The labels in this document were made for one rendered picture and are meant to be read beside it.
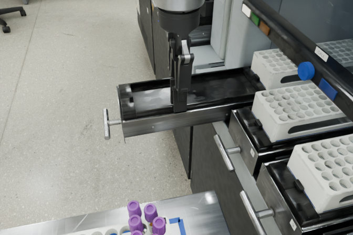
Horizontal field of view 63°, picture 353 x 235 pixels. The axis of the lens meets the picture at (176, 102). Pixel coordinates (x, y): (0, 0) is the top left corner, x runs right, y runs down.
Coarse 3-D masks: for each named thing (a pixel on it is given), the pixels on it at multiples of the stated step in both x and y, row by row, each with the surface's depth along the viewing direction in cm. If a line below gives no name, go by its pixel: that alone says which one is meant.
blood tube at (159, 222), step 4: (156, 220) 32; (160, 220) 32; (164, 220) 32; (152, 224) 32; (156, 224) 32; (160, 224) 32; (164, 224) 32; (152, 228) 33; (156, 228) 32; (160, 228) 32; (164, 228) 32; (156, 232) 32; (160, 232) 32; (164, 232) 33
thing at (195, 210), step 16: (208, 192) 48; (160, 208) 46; (176, 208) 46; (192, 208) 46; (208, 208) 46; (32, 224) 44; (48, 224) 44; (64, 224) 44; (80, 224) 44; (96, 224) 44; (112, 224) 44; (176, 224) 44; (192, 224) 44; (208, 224) 44; (224, 224) 44
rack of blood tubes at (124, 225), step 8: (160, 216) 38; (120, 224) 37; (128, 224) 37; (144, 224) 37; (168, 224) 37; (80, 232) 37; (88, 232) 37; (96, 232) 37; (104, 232) 37; (112, 232) 38; (120, 232) 37; (168, 232) 37
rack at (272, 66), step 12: (252, 60) 74; (264, 60) 70; (276, 60) 71; (288, 60) 70; (264, 72) 69; (276, 72) 66; (288, 72) 67; (264, 84) 70; (276, 84) 69; (288, 84) 70
